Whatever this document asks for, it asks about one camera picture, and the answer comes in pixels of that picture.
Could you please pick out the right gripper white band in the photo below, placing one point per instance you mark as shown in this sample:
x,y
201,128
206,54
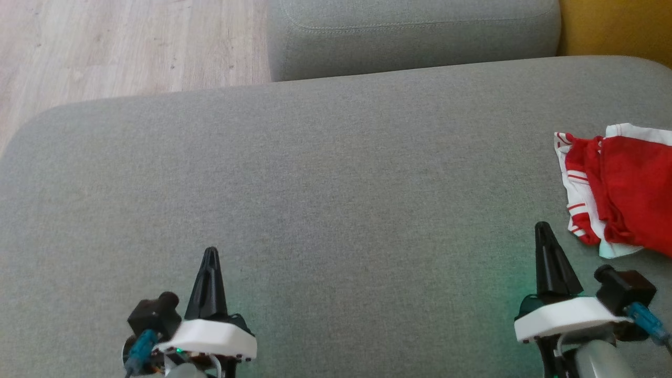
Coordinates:
x,y
567,317

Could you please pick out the large grey seat cushion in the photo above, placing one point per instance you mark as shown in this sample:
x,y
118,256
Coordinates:
x,y
315,184

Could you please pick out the red lettered jersey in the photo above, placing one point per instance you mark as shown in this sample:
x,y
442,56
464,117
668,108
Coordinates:
x,y
630,184

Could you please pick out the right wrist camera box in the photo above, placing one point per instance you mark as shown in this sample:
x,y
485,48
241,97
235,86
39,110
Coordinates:
x,y
625,289

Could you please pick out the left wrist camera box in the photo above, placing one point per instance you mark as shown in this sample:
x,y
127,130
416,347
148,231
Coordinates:
x,y
155,315

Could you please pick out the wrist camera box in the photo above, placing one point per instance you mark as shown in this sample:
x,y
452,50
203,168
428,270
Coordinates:
x,y
625,289
155,315

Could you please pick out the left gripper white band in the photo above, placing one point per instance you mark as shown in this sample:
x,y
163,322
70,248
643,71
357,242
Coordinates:
x,y
210,338

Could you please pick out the yellow sofa backrest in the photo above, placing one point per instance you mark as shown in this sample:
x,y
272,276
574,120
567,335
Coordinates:
x,y
619,26

